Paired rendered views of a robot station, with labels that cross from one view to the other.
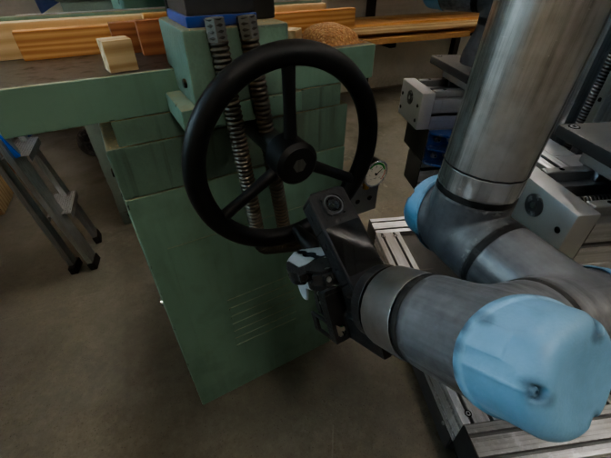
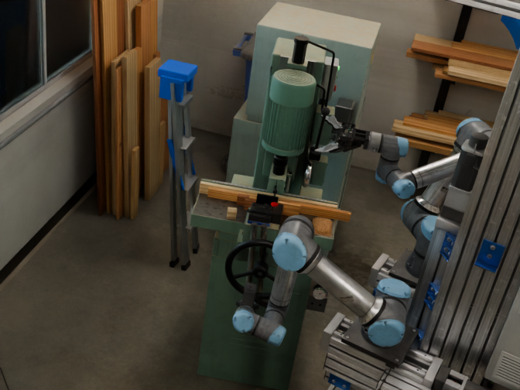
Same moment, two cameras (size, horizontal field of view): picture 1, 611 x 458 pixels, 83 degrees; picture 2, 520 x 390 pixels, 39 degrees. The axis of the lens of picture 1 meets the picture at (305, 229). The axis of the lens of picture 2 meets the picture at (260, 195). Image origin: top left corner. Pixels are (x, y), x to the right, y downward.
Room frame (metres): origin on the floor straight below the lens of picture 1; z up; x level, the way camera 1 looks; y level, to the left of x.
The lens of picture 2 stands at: (-1.58, -1.16, 2.55)
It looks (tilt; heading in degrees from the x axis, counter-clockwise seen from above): 31 degrees down; 32
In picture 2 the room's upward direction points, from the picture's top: 9 degrees clockwise
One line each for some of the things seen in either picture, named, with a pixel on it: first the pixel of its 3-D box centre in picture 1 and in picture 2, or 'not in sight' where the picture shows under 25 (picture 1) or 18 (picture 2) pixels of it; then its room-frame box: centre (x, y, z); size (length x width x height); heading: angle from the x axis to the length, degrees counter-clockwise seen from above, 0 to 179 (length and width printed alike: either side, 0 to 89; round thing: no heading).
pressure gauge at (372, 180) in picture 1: (370, 174); (319, 292); (0.67, -0.14, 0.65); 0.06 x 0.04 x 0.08; 120
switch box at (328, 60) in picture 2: not in sight; (328, 78); (1.08, 0.22, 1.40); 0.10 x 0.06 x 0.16; 30
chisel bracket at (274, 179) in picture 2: not in sight; (278, 179); (0.75, 0.20, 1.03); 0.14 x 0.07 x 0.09; 30
